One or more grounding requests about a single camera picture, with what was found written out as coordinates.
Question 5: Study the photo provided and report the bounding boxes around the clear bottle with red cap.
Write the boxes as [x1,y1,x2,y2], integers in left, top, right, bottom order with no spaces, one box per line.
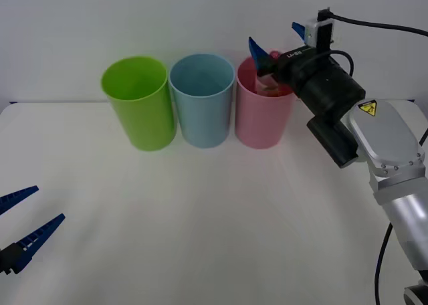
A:
[255,50,292,98]

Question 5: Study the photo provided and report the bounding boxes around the green plastic waste bin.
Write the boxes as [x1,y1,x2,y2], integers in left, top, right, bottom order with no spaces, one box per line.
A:
[100,56,177,152]

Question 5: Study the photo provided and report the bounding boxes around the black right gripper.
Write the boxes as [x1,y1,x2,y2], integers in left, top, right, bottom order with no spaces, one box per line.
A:
[248,21,330,94]

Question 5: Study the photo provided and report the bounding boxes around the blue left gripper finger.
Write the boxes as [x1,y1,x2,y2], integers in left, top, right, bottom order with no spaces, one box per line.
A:
[0,185,39,216]
[0,213,66,276]

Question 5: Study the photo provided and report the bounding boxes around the pink plastic waste bin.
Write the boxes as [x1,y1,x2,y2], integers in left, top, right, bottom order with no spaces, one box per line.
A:
[234,55,297,150]

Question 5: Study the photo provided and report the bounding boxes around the pale blue plastic waste bin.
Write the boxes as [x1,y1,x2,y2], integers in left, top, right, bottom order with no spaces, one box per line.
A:
[168,53,235,149]

